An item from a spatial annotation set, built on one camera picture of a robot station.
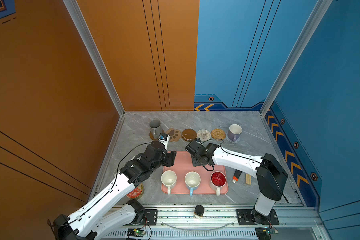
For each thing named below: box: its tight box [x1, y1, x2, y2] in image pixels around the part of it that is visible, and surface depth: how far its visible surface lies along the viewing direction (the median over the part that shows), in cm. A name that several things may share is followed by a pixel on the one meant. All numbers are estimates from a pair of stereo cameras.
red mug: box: [209, 171, 227, 196], surface depth 81 cm
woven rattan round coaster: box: [211, 128, 226, 140], surface depth 108 cm
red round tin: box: [126, 183, 145, 200], surface depth 79 cm
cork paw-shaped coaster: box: [166, 128, 182, 142], surface depth 108 cm
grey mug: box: [149, 119, 162, 140], surface depth 99 cm
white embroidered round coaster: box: [196, 129, 211, 141], surface depth 107 cm
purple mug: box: [227, 123, 243, 142], surface depth 101 cm
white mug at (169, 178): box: [161, 170, 177, 195], surface depth 80 cm
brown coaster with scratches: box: [181, 128, 197, 142], surface depth 107 cm
